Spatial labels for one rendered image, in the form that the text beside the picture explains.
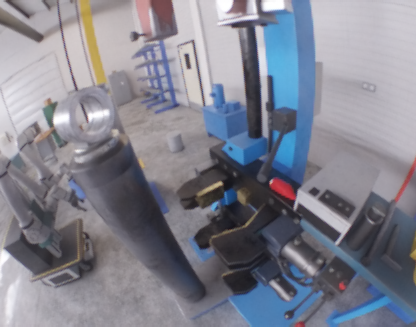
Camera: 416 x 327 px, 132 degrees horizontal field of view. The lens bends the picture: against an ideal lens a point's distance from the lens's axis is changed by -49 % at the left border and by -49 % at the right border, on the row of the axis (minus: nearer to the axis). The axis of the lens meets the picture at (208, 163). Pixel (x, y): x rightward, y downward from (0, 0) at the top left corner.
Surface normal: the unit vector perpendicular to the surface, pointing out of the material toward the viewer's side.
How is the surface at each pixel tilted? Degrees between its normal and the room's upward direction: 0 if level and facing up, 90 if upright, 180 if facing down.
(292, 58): 90
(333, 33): 90
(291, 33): 90
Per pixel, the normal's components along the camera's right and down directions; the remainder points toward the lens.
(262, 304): -0.15, -0.81
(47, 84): 0.50, 0.43
